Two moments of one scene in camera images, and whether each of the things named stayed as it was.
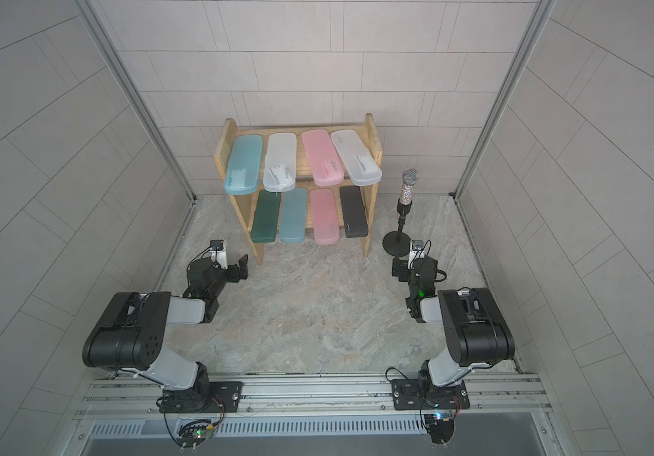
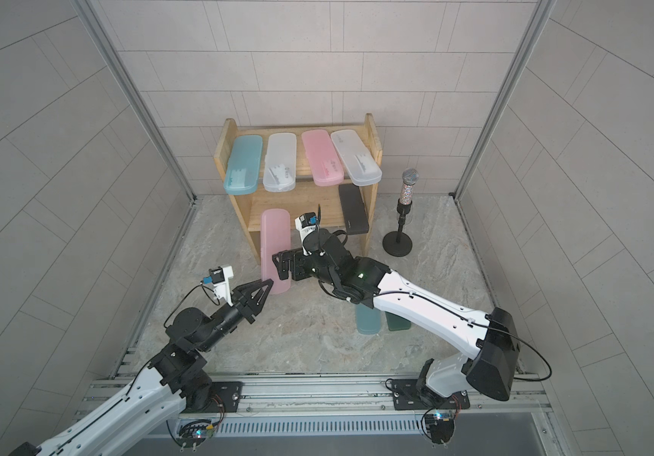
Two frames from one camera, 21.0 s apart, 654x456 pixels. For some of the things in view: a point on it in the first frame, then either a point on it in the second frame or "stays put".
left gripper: (243, 271) -> (245, 305)
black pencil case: (353, 211) stays put
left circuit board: (193, 433) stays put
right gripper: (404, 276) -> (288, 256)
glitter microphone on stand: (397, 243) stays put
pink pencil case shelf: (324, 217) -> (275, 237)
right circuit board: (440, 427) stays put
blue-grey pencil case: (293, 215) -> (369, 320)
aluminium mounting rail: (321, 396) stays put
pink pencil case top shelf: (323, 161) stays put
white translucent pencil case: (279, 172) stays put
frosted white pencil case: (359, 167) stays put
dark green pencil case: (266, 218) -> (396, 323)
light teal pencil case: (244, 168) stays put
